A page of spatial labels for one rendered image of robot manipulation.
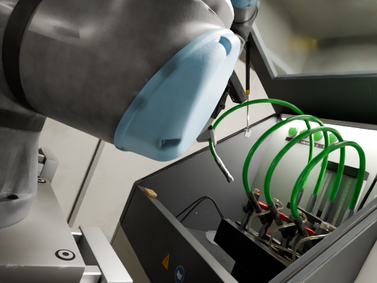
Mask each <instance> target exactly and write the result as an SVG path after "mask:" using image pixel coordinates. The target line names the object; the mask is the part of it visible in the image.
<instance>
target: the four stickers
mask: <svg viewBox="0 0 377 283"><path fill-rule="evenodd" d="M172 258H173V255H171V253H170V252H169V251H168V249H166V251H165V254H164V257H163V259H162V262H161V264H162V265H163V267H164V268H165V269H166V270H167V271H168V269H169V266H170V263H171V260H172ZM185 274H186V270H185V269H184V268H183V267H182V265H181V264H180V262H179V263H178V265H177V268H176V271H175V273H174V276H173V279H174V280H175V282H176V283H182V282H183V279H184V278H185Z"/></svg>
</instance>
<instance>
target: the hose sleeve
mask: <svg viewBox="0 0 377 283"><path fill-rule="evenodd" d="M214 160H215V161H216V163H217V165H218V166H219V168H220V169H221V171H222V172H223V174H224V176H225V177H226V179H228V178H230V177H231V175H230V174H229V172H228V171H227V169H226V167H225V166H224V164H223V163H222V161H221V160H220V158H219V157H218V158H216V159H214Z"/></svg>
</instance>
